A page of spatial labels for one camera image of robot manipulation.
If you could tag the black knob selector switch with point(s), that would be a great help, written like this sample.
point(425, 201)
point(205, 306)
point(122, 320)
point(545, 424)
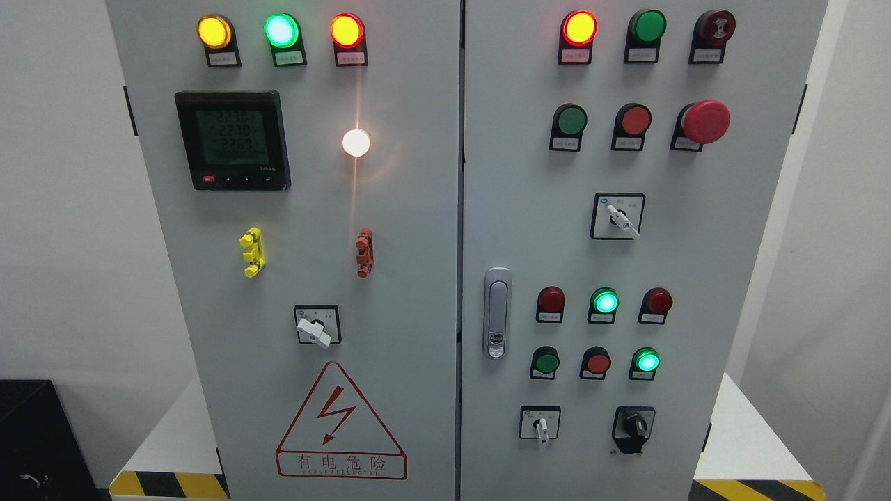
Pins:
point(632, 427)

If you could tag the dark red lamp middle left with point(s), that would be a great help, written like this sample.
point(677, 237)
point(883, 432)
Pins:
point(550, 305)

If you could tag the dark red lamp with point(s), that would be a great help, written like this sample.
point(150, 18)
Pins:
point(550, 305)
point(656, 303)

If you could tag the white glowing lamp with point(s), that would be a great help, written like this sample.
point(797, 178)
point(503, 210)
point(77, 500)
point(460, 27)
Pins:
point(356, 142)

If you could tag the green push button lower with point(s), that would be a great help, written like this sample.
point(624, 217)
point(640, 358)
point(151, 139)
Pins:
point(545, 363)

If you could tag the green push button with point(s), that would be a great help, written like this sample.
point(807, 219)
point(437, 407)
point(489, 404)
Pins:
point(569, 121)
point(545, 363)

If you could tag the green lit lamp middle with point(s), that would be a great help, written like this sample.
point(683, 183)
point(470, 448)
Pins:
point(602, 306)

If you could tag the grey left cabinet door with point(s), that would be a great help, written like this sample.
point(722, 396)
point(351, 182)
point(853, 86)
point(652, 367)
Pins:
point(399, 325)

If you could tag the grey cabinet door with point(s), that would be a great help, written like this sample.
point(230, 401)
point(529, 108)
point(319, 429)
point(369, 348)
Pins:
point(399, 325)
point(529, 209)

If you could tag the green push button upper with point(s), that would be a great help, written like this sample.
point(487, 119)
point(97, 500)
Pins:
point(569, 121)

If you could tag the red push button lower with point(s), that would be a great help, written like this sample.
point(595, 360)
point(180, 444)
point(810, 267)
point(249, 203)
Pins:
point(595, 364)

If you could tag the red push button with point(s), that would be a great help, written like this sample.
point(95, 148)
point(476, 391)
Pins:
point(631, 123)
point(595, 364)

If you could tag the grey right cabinet door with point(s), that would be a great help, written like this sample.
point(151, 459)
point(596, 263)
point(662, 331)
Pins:
point(529, 209)

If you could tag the red high voltage warning sticker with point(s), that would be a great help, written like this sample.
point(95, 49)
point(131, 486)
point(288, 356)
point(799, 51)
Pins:
point(336, 433)

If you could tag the dark red lamp middle right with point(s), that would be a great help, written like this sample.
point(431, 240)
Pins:
point(656, 303)

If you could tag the red push button upper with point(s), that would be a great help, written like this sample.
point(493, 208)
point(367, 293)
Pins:
point(631, 123)

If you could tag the green lit lamp lower right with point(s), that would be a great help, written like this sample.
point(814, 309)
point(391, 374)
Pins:
point(644, 364)

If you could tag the black digital power meter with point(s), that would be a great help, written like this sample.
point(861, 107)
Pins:
point(235, 141)

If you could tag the red-rimmed lit lamp left door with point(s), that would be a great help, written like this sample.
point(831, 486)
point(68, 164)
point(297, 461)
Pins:
point(348, 40)

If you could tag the red lit lamp right door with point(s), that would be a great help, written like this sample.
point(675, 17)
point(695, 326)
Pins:
point(577, 32)

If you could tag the green lit indicator lamp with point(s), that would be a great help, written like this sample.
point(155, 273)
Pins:
point(285, 40)

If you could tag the green unlit lamp top right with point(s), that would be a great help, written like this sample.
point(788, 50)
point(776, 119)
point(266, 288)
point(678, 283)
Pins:
point(645, 30)

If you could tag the red emergency stop mushroom button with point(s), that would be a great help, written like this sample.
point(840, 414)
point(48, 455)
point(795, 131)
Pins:
point(699, 124)

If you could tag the yellow indicator lamp top left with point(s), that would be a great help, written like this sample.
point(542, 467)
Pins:
point(218, 37)

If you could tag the dark red buzzer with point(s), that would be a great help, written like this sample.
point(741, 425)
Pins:
point(711, 33)

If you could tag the black box lower left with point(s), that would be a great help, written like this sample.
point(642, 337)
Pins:
point(40, 457)

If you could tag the silver door lock handle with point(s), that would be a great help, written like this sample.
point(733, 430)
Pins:
point(496, 317)

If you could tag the white selector switch left door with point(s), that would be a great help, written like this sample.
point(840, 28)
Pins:
point(317, 325)

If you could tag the white selector switch upper right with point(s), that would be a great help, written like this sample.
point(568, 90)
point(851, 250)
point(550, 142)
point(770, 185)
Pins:
point(617, 216)

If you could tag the white selector switch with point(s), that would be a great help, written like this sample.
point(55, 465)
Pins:
point(540, 423)
point(617, 216)

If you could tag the white selector switch lower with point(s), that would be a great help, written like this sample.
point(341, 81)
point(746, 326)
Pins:
point(540, 423)

